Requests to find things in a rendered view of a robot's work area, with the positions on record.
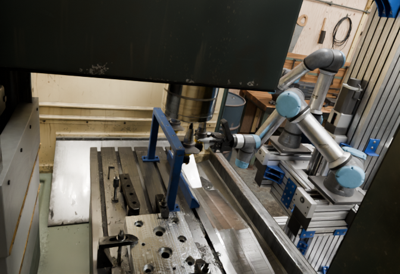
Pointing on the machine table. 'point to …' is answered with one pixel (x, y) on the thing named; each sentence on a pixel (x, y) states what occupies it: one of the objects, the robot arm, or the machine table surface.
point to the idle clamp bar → (129, 195)
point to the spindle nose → (189, 102)
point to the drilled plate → (144, 235)
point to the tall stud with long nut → (115, 187)
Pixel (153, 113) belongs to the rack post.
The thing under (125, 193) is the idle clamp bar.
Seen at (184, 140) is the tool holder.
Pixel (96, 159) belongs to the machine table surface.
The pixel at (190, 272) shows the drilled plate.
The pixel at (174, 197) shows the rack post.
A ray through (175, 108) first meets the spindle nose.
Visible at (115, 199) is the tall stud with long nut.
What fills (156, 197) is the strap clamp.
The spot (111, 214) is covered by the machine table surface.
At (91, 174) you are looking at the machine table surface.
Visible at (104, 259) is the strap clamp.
